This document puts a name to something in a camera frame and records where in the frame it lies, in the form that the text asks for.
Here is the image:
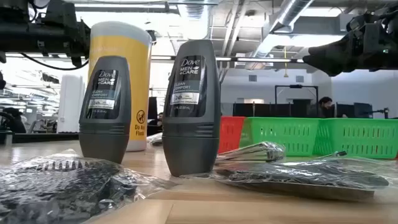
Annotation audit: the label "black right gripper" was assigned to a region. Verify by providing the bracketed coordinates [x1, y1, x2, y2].
[303, 27, 398, 77]

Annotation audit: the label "silver nail clipper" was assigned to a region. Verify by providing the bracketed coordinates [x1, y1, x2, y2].
[214, 141, 286, 165]
[317, 150, 348, 160]

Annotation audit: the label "grey Dove roll-on deodorant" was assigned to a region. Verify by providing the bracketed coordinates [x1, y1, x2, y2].
[162, 39, 221, 177]
[78, 55, 132, 165]

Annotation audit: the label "bagged black hair ties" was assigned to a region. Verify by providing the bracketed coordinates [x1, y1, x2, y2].
[147, 132, 164, 147]
[186, 155, 398, 202]
[0, 148, 177, 224]

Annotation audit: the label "black gantry stand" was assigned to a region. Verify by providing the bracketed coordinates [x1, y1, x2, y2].
[274, 84, 319, 118]

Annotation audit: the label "person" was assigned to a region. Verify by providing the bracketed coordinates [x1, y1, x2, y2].
[0, 107, 27, 134]
[149, 111, 164, 127]
[307, 96, 336, 118]

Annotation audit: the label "black computer monitor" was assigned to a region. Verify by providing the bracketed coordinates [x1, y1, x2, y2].
[147, 96, 159, 121]
[335, 102, 374, 119]

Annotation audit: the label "white round pillar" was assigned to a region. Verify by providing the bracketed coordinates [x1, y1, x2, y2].
[57, 74, 85, 134]

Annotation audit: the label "long ceiling light strip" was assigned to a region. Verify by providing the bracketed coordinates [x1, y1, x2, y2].
[214, 57, 305, 63]

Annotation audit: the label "yellow disinfecting wipes canister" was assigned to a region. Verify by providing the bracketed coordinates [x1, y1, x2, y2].
[88, 21, 153, 152]

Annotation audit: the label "green plastic basket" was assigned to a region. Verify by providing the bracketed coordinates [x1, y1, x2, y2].
[312, 118, 398, 160]
[238, 116, 321, 157]

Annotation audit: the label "black desk partition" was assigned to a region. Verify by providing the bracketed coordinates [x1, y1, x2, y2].
[233, 99, 308, 118]

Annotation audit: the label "red plastic basket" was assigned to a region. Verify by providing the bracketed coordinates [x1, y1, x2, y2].
[217, 116, 246, 154]

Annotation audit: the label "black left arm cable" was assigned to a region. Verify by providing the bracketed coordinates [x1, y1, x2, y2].
[20, 52, 90, 71]

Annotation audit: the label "yellow hanging cord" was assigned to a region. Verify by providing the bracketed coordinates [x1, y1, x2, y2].
[282, 46, 289, 78]

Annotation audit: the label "silver ceiling duct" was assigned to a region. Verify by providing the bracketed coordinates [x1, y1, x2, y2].
[248, 0, 315, 71]

